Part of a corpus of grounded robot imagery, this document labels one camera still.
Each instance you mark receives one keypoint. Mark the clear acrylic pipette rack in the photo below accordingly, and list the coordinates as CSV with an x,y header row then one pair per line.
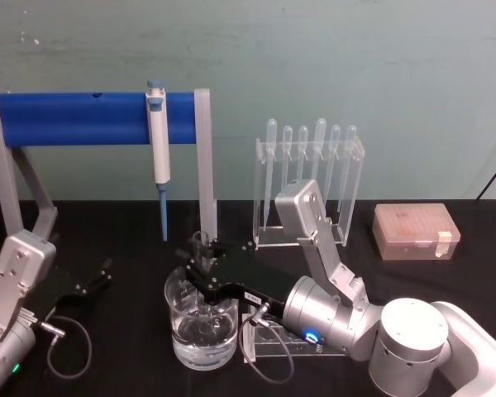
x,y
351,198

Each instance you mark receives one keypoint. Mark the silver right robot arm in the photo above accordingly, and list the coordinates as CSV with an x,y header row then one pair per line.
x,y
413,331

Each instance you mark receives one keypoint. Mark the small clear vial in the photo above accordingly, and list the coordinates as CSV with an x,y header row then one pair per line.
x,y
201,242

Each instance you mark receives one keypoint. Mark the glass beaker with water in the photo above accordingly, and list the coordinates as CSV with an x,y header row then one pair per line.
x,y
202,339

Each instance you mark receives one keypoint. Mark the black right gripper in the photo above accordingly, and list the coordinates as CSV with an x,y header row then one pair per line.
x,y
264,285

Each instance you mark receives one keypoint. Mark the grey stand with blue bar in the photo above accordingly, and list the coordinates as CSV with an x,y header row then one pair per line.
x,y
74,120

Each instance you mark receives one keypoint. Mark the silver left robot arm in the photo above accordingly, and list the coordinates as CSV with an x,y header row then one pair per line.
x,y
22,256

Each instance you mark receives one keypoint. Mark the white micropipette with blue tip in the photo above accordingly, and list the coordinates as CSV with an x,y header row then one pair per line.
x,y
159,153

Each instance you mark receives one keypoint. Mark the black table cloth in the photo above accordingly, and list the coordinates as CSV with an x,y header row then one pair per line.
x,y
132,231

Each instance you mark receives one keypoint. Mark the translucent pipette tip box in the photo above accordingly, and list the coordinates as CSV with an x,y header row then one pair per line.
x,y
413,231

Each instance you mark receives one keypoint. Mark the clear acrylic tube rack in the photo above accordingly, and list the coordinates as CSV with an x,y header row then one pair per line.
x,y
273,339

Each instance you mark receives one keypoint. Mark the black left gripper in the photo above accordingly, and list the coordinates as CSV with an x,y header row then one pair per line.
x,y
55,293

